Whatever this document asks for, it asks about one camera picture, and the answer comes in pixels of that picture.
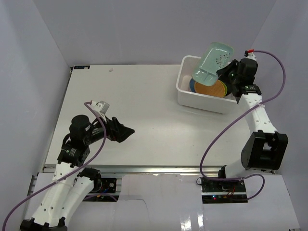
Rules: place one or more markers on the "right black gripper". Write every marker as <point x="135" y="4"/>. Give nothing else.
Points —
<point x="222" y="73"/>

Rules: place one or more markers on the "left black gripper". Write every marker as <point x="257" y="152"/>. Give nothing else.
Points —
<point x="114" y="130"/>

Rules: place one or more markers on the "orange woven round plate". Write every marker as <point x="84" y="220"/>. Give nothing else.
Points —
<point x="215" y="90"/>

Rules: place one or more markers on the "teal rectangular ceramic plate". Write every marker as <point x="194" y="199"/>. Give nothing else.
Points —
<point x="216" y="57"/>

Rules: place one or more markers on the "blue round plate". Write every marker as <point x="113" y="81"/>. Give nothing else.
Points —
<point x="192" y="85"/>

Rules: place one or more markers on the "black round plate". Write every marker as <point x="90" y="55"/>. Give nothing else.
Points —
<point x="231" y="88"/>

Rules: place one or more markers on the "green round plate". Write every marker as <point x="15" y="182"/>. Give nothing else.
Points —
<point x="225" y="88"/>

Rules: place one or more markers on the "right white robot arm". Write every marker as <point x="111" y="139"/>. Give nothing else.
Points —
<point x="265" y="147"/>

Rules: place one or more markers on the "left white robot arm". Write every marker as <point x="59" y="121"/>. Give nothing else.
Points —
<point x="71" y="181"/>

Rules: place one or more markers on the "white plastic bin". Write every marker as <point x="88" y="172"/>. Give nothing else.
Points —
<point x="196" y="100"/>

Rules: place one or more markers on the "dark label sticker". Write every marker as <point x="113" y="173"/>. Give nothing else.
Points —
<point x="82" y="67"/>

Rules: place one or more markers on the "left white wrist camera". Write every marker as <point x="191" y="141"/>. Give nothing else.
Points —
<point x="100" y="108"/>

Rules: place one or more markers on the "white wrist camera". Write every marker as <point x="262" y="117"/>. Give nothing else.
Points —
<point x="249" y="55"/>
<point x="100" y="108"/>

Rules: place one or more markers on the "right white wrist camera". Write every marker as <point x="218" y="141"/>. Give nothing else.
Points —
<point x="249" y="55"/>

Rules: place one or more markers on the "aluminium frame rail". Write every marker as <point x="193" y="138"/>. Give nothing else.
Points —
<point x="209" y="173"/>

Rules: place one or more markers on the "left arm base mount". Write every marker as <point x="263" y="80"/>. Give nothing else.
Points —
<point x="105" y="185"/>

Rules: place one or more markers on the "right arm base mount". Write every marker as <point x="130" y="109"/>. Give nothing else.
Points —
<point x="222" y="192"/>

